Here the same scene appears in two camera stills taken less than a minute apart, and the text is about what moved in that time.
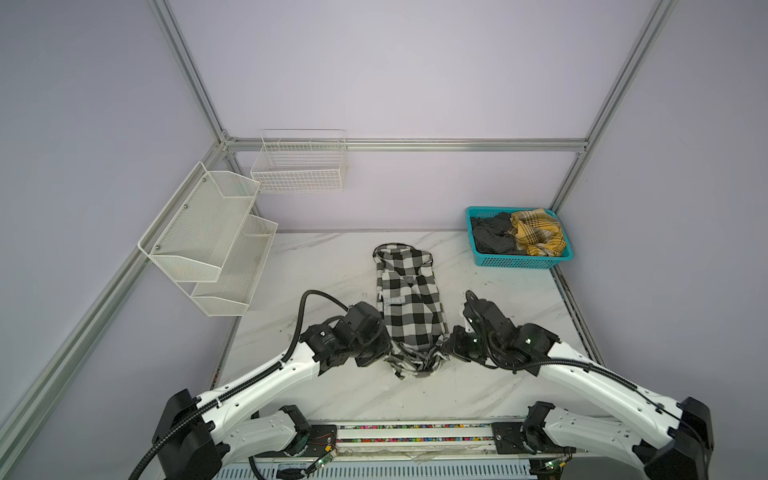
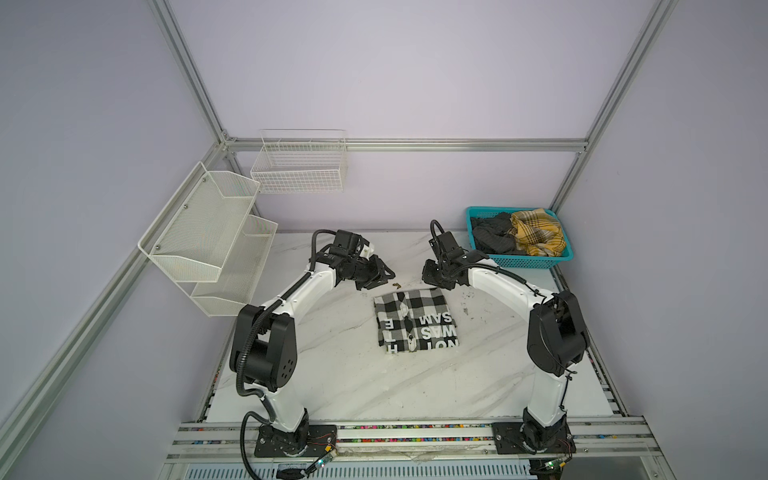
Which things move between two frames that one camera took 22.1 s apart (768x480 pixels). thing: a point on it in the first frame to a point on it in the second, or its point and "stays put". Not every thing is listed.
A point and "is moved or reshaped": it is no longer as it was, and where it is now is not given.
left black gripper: [384, 347] to [375, 264]
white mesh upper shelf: [193, 235] stays put
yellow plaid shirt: [537, 233] stays put
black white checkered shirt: [413, 309] is moved or reshaped
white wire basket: [301, 161] stays put
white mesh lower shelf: [231, 293] stays put
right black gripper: [452, 348] to [425, 275]
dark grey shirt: [491, 234] stays put
